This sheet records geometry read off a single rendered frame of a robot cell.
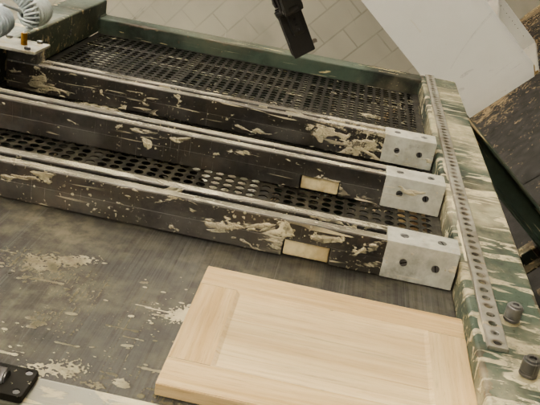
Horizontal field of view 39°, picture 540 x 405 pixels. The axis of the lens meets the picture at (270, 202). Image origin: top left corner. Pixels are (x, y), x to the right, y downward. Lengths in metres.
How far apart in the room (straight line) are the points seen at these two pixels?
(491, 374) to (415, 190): 0.62
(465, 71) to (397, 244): 3.71
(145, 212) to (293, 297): 0.33
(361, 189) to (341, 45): 4.92
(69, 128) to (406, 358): 0.91
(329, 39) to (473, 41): 1.88
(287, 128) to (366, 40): 4.61
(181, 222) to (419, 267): 0.42
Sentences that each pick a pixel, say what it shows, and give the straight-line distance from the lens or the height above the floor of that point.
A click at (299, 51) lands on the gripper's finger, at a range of 1.02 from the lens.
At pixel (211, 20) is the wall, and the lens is 6.73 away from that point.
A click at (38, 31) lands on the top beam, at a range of 2.24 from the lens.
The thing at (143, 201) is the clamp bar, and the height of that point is 1.34.
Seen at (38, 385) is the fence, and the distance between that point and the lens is 0.92.
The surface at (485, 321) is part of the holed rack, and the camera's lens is 1.18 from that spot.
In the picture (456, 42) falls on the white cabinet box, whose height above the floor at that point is 0.46.
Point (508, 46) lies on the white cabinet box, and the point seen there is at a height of 0.25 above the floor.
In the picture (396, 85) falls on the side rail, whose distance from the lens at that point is 2.58.
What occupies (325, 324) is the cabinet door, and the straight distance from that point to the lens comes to 1.14.
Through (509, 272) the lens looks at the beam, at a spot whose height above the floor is 0.84.
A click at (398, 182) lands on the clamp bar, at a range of 1.60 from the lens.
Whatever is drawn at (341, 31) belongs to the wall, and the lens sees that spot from 6.46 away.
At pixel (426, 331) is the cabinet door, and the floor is 0.94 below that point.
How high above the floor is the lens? 1.47
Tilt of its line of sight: 12 degrees down
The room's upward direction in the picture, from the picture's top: 42 degrees counter-clockwise
